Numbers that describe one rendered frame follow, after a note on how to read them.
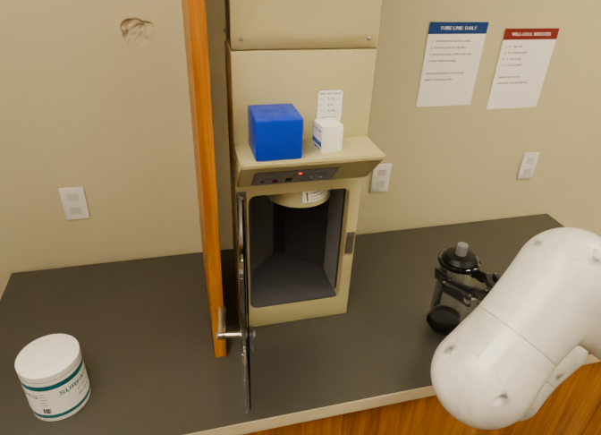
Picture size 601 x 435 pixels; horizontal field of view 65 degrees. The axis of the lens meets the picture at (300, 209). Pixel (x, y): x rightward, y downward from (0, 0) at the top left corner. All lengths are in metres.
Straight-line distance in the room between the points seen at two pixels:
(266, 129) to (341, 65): 0.23
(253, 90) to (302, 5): 0.20
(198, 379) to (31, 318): 0.55
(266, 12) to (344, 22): 0.17
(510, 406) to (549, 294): 0.13
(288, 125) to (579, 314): 0.61
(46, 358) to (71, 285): 0.47
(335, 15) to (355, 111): 0.22
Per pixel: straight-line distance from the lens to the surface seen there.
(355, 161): 1.03
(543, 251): 0.63
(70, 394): 1.24
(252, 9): 1.00
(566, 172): 2.23
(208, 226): 1.06
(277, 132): 0.96
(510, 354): 0.61
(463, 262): 1.27
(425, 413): 1.46
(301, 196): 1.19
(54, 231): 1.71
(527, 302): 0.62
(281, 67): 1.03
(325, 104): 1.08
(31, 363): 1.22
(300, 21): 1.03
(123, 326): 1.46
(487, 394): 0.61
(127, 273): 1.65
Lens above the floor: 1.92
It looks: 31 degrees down
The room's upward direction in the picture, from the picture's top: 3 degrees clockwise
